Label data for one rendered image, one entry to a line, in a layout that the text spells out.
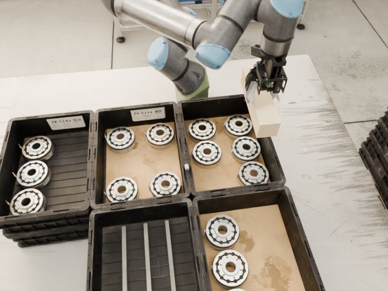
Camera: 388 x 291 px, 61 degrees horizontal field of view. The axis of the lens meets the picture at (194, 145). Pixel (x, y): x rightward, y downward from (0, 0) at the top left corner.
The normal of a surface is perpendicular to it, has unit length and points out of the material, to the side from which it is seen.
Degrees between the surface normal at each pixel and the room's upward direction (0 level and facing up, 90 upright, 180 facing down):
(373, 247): 0
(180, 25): 45
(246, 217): 0
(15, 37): 0
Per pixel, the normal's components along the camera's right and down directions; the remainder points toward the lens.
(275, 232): 0.00, -0.58
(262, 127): 0.11, 0.80
